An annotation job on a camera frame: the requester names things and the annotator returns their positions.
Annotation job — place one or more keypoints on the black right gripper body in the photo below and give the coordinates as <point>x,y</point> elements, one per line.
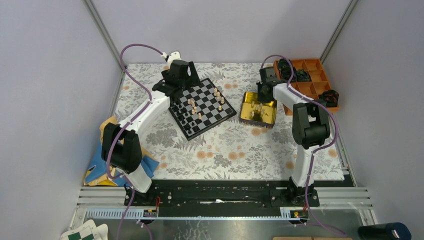
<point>261,97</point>

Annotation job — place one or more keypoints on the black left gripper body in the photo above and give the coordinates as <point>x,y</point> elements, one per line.
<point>183,83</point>

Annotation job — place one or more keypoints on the gold tin box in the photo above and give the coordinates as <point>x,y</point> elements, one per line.
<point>252,112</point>

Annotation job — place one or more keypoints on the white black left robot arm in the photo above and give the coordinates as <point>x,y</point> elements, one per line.
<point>121,145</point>

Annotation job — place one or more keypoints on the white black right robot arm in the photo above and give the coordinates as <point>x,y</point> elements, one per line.
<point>310,121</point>

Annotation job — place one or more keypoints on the black grey chess board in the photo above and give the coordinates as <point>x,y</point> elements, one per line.
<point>213,111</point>

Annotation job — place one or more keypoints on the rolled dark floral tie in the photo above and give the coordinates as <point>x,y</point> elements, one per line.
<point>286,72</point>

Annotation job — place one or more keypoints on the rolled blue floral tie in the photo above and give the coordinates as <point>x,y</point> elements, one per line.
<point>284,65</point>

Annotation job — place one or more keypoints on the rolled green floral tie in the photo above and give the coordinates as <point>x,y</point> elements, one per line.
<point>302,76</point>

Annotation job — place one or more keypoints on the orange wooden divider tray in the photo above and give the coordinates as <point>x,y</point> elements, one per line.
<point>319,80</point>

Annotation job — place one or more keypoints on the rolled black orange tie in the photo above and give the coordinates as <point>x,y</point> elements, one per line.
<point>331,98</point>

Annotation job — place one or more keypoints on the floral table mat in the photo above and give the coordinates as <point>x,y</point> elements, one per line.
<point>229,151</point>

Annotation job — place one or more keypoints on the blue yellow cloth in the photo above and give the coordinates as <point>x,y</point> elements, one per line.
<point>96,173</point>

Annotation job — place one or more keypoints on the green white checker card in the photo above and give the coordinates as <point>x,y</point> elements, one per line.
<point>87,231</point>

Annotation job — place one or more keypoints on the dark blue cylinder bottle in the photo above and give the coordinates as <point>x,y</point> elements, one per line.
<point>385,231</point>

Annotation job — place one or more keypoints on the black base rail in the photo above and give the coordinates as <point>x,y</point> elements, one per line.
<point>222,198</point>

